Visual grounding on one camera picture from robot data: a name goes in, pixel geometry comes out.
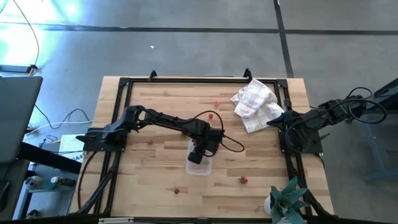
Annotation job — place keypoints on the white label strip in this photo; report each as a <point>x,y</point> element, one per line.
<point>115,220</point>

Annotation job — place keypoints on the green artificial plant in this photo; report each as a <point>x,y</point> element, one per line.
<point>287,202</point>

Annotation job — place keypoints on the white paper box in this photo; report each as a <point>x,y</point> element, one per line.
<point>70,149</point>

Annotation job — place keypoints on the black metal table frame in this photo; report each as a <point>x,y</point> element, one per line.
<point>202,80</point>

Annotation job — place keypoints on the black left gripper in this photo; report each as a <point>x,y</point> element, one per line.
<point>199,152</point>

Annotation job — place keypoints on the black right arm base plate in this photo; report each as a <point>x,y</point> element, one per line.
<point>315,146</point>

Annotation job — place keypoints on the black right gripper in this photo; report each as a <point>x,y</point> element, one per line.
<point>288,119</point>

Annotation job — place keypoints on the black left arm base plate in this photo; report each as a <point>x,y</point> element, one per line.
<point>93,143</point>

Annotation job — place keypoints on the clear plastic tupperware container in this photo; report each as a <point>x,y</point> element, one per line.
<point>199,169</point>

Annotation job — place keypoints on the blue grey metal table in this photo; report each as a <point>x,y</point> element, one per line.
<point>388,96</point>

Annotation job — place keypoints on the black desk beam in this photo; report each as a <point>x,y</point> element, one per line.
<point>49,158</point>

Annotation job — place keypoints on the dark bottle white cap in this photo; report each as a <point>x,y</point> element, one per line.
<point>63,181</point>

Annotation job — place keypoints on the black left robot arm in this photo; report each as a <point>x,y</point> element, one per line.
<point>168,119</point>

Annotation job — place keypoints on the white plant pot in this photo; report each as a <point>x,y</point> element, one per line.
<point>266,206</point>

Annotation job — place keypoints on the grey side desk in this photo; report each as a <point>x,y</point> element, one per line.
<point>18,118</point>

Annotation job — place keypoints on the black floor strip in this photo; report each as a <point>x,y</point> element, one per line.
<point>15,69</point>

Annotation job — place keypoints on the white checked dish towel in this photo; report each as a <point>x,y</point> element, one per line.
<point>255,102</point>

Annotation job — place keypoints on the black frame clamp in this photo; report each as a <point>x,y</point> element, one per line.
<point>247,73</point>
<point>153,74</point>

